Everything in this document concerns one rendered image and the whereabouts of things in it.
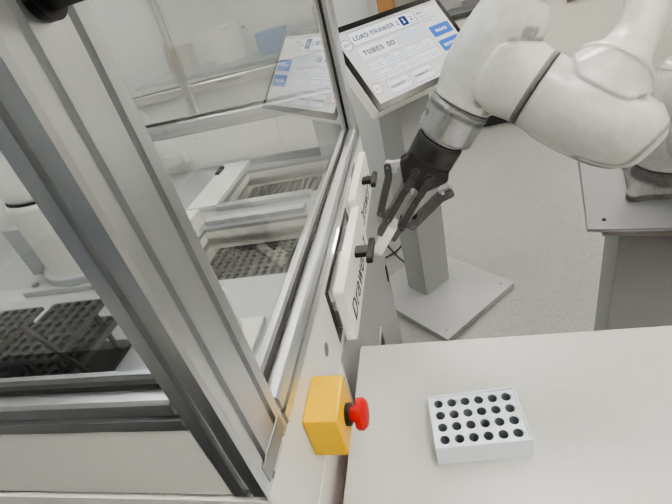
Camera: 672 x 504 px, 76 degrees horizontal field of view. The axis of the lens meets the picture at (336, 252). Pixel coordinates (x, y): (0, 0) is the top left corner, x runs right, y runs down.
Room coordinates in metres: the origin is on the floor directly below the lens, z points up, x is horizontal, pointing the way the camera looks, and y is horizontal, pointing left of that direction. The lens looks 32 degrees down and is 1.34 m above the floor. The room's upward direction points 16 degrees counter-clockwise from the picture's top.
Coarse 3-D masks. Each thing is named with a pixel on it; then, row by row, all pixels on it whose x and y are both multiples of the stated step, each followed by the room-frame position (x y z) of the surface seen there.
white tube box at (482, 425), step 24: (432, 408) 0.40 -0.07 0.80; (456, 408) 0.39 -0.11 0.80; (480, 408) 0.38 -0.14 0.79; (504, 408) 0.37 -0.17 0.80; (456, 432) 0.35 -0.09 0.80; (480, 432) 0.34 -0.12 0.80; (504, 432) 0.34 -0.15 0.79; (528, 432) 0.32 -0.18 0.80; (456, 456) 0.33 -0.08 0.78; (480, 456) 0.32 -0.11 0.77; (504, 456) 0.32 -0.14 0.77; (528, 456) 0.31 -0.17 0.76
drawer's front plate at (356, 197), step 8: (360, 152) 1.13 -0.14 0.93; (360, 160) 1.07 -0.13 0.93; (360, 168) 1.02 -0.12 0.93; (360, 176) 0.98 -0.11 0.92; (352, 184) 0.93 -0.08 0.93; (360, 184) 0.96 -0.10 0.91; (368, 184) 1.08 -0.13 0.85; (352, 192) 0.89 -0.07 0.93; (360, 192) 0.94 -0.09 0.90; (352, 200) 0.86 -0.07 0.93; (360, 200) 0.92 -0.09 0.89; (368, 200) 1.02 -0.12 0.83; (360, 208) 0.89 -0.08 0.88; (368, 208) 1.00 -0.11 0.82
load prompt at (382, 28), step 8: (400, 16) 1.64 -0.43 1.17; (408, 16) 1.65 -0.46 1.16; (376, 24) 1.58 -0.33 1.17; (384, 24) 1.59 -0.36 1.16; (392, 24) 1.60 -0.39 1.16; (400, 24) 1.61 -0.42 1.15; (408, 24) 1.62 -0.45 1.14; (352, 32) 1.53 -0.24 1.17; (360, 32) 1.54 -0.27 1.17; (368, 32) 1.55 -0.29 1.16; (376, 32) 1.56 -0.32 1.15; (384, 32) 1.57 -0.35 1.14; (392, 32) 1.58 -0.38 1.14; (352, 40) 1.51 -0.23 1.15; (360, 40) 1.52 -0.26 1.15; (368, 40) 1.53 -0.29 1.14
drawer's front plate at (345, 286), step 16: (352, 208) 0.82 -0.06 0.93; (352, 224) 0.75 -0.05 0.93; (352, 240) 0.69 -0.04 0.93; (352, 256) 0.66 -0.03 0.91; (352, 272) 0.63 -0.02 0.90; (336, 288) 0.56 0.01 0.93; (352, 288) 0.60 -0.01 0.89; (336, 304) 0.55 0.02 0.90; (352, 320) 0.55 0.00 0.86; (352, 336) 0.55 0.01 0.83
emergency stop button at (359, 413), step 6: (360, 402) 0.36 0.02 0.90; (366, 402) 0.37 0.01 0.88; (354, 408) 0.35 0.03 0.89; (360, 408) 0.35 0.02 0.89; (366, 408) 0.36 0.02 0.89; (354, 414) 0.35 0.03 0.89; (360, 414) 0.35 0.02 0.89; (366, 414) 0.35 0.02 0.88; (354, 420) 0.35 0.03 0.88; (360, 420) 0.34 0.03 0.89; (366, 420) 0.35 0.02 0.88; (360, 426) 0.34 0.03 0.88; (366, 426) 0.34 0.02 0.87
